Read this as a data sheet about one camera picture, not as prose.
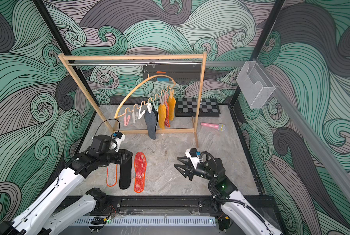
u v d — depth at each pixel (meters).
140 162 0.88
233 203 0.52
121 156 0.63
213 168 0.56
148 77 0.66
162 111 0.85
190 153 0.62
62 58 0.57
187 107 1.14
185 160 0.71
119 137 0.67
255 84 0.77
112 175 0.83
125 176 0.83
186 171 0.63
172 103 0.88
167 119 0.93
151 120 0.82
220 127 1.02
